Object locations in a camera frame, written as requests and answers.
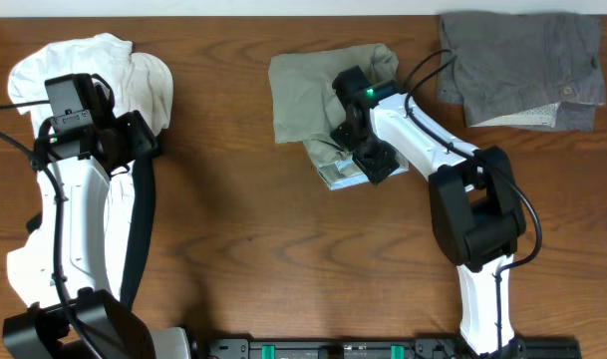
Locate khaki green shorts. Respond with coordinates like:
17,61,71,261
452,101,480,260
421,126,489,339
268,43,399,190

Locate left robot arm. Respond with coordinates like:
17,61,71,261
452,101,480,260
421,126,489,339
3,74,191,358

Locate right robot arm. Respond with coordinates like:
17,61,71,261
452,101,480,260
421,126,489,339
331,66,525,358

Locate white shirt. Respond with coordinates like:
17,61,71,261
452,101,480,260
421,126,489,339
5,33,174,310

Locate folded grey shorts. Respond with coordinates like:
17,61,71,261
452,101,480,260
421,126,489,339
438,11,607,132

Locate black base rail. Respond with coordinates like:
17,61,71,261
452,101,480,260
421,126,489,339
193,337,582,359

